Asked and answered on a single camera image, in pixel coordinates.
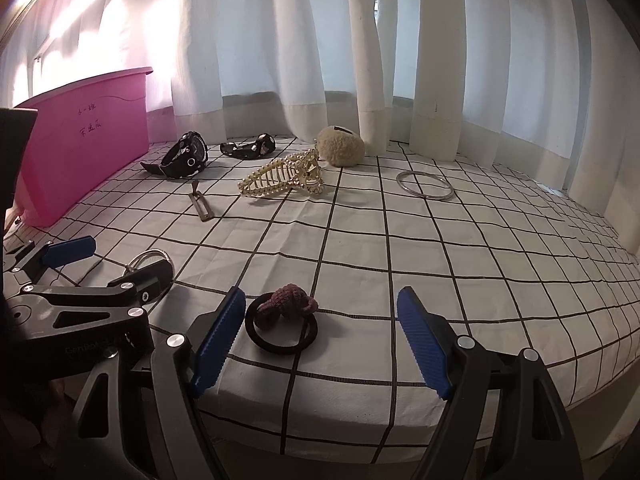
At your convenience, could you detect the black printed hair clip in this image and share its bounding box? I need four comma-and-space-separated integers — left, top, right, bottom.
220, 132, 277, 161

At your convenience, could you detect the black wrist watch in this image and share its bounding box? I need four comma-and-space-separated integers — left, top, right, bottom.
140, 131, 210, 180

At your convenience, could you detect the white checked cloth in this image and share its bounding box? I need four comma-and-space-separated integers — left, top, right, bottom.
0, 137, 640, 466

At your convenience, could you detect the brown snap hair clip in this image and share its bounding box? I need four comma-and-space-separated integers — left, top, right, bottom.
188, 180, 215, 223

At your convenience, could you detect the white curtain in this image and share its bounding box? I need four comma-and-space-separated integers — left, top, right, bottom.
170, 0, 640, 216

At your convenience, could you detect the gold claw hair clip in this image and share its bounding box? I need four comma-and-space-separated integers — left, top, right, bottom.
237, 149, 326, 202

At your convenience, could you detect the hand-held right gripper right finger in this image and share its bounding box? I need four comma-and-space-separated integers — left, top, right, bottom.
396, 286, 583, 480

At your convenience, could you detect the black hair tie maroon flower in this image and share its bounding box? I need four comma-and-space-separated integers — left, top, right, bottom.
245, 284, 321, 357

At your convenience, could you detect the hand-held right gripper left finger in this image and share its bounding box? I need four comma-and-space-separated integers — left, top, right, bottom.
70, 285, 248, 480

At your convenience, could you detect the beige fluffy ball keychain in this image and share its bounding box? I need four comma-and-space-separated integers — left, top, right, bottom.
314, 125, 366, 167

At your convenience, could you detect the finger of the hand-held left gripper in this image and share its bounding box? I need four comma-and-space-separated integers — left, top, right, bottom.
10, 257, 174, 318
2, 236, 97, 286

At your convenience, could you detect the silver bangle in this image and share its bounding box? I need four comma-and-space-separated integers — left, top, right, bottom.
122, 249, 176, 306
396, 170, 455, 202

